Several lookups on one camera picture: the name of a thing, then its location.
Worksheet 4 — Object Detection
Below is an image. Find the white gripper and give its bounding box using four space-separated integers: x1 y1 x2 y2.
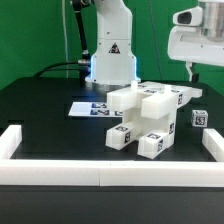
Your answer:
168 5 224 82

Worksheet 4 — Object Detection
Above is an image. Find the white chair back frame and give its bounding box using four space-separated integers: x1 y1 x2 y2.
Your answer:
107 81 202 119

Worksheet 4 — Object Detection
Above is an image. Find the white chair seat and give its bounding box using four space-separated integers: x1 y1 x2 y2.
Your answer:
122 108 177 147

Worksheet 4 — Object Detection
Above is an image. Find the small tagged cube right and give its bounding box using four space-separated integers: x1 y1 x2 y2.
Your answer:
191 110 208 127

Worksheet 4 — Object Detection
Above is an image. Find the white tag base sheet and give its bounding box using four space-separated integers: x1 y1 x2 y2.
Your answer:
69 102 122 117

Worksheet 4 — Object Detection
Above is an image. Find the white right fence wall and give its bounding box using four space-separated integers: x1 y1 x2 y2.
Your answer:
202 129 224 162

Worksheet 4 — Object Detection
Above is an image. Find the white fence wall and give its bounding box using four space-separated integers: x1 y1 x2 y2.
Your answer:
0 160 224 187
202 129 224 162
0 125 22 160

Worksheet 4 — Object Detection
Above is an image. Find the black hose cable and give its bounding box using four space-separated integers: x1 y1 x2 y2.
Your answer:
32 0 92 79

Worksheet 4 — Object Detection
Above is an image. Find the white front fence wall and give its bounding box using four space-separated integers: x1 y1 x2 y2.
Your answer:
0 160 224 187

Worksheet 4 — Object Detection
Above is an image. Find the white left fence wall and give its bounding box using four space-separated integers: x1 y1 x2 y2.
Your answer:
0 125 22 160

